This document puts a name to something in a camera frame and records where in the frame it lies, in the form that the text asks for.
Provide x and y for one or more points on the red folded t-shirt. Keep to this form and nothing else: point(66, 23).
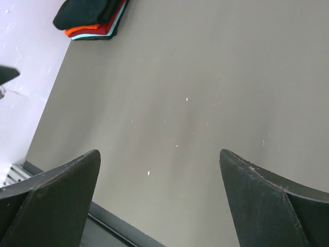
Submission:
point(108, 29)

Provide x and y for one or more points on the grey slotted cable duct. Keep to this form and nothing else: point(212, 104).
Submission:
point(16, 173)

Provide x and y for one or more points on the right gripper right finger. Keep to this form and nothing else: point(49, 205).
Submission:
point(270, 210)

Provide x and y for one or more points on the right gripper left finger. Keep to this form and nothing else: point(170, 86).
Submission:
point(50, 208)

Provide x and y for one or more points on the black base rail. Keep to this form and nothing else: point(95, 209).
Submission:
point(103, 228)

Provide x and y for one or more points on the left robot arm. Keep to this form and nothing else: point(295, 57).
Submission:
point(7, 74)

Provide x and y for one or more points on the teal folded t-shirt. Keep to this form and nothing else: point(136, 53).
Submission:
point(87, 31)

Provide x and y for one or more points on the orange folded t-shirt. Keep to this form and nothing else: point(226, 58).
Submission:
point(79, 28)

